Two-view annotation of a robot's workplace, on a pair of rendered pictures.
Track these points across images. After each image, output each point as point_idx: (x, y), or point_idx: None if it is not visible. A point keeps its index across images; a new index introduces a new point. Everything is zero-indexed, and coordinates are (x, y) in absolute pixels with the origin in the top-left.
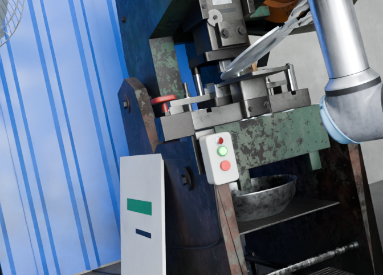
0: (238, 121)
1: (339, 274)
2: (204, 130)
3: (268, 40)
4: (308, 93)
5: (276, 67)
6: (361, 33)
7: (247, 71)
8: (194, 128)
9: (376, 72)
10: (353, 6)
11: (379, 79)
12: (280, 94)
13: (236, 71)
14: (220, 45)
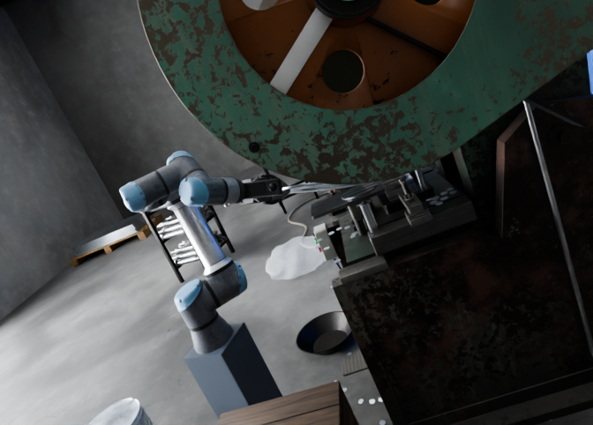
0: (340, 227)
1: (352, 367)
2: (332, 219)
3: (296, 190)
4: (371, 243)
5: (311, 212)
6: (196, 250)
7: (461, 155)
8: (332, 213)
9: (205, 272)
10: (188, 236)
11: (205, 276)
12: (364, 225)
13: (345, 186)
14: None
